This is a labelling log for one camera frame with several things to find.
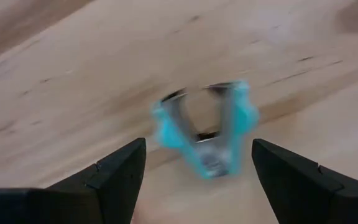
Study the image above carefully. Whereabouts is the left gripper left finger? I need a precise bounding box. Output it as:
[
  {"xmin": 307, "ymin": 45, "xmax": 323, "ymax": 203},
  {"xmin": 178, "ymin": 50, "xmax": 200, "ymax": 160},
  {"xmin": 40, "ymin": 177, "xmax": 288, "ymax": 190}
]
[{"xmin": 0, "ymin": 137, "xmax": 147, "ymax": 224}]

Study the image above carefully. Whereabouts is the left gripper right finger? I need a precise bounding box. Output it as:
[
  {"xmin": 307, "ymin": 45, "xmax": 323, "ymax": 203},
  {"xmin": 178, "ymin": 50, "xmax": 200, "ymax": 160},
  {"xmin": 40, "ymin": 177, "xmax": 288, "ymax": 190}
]
[{"xmin": 251, "ymin": 138, "xmax": 358, "ymax": 224}]

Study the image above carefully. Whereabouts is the teal staple remover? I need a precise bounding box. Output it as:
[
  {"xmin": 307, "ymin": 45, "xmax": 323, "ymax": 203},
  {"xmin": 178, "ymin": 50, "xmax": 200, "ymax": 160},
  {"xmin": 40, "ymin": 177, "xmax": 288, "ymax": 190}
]
[{"xmin": 150, "ymin": 79, "xmax": 260, "ymax": 180}]

